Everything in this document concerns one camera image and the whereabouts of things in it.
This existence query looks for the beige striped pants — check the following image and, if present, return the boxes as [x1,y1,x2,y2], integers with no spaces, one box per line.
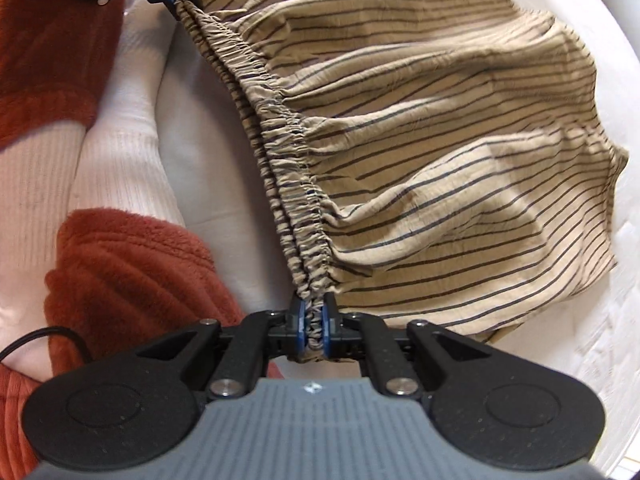
[177,0,631,366]

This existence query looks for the person's orange fleece pants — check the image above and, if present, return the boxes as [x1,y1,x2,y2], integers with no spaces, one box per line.
[0,0,283,480]

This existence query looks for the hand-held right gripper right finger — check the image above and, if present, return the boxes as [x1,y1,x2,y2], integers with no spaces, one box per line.
[322,294,485,399]

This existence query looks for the person's white ribbed sock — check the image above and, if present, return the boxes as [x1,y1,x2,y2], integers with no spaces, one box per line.
[0,120,88,311]
[70,5,196,241]

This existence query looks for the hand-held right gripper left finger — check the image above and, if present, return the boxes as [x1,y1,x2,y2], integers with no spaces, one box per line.
[136,297,308,400]

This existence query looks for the black cable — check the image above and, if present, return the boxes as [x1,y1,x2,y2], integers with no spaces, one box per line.
[0,326,96,367]

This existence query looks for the bed with white sheet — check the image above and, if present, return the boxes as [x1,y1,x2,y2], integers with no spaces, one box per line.
[115,0,640,478]

